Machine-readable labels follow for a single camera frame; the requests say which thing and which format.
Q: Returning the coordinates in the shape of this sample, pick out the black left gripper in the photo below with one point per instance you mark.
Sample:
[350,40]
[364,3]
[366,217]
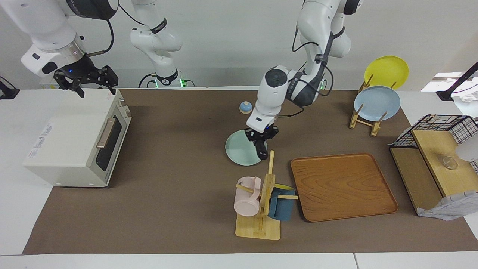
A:
[263,133]

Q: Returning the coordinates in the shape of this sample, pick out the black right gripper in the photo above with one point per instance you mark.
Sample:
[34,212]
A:
[78,71]

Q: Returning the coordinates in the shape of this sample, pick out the pale green plate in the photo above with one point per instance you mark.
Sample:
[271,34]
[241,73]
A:
[239,149]

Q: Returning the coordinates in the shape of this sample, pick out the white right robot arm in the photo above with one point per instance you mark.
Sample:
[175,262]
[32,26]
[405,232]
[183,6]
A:
[41,30]

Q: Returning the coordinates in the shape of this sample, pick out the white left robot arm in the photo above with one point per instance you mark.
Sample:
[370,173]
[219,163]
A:
[274,89]

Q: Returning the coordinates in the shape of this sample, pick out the white toaster oven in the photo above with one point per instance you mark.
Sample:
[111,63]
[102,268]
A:
[67,142]

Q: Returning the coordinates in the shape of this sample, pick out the blue call bell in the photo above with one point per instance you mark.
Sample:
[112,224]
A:
[245,108]

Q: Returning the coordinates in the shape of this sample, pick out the pink mug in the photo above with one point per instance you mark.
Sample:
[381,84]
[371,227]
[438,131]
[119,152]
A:
[246,201]

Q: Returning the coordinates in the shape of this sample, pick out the dark blue mug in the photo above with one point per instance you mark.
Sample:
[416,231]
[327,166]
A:
[282,209]

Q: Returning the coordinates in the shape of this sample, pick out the wooden mug tree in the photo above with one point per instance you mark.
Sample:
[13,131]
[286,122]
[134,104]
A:
[257,228]

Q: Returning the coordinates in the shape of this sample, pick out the brown table mat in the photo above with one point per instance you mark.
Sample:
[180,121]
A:
[179,179]

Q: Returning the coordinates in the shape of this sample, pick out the brown wooden tray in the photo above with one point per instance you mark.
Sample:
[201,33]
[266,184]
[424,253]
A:
[343,186]

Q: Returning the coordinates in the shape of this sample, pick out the wooden plate rack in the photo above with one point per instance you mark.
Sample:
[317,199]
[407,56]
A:
[374,127]

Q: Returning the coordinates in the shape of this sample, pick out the light blue plate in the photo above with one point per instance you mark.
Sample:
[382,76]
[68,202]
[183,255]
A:
[377,104]

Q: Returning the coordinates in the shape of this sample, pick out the yellow plate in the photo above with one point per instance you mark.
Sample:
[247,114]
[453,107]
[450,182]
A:
[386,71]

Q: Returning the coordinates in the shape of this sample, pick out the wooden two-level shelf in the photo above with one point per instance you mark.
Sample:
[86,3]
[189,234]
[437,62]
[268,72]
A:
[422,179]

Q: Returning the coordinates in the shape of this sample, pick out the clear glass cup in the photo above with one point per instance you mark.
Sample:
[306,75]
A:
[450,163]

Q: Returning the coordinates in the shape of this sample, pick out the black clamp mount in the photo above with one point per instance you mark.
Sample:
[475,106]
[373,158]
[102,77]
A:
[7,91]

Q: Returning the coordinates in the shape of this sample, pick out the black camera stand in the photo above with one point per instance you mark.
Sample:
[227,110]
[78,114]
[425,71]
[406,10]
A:
[453,87]

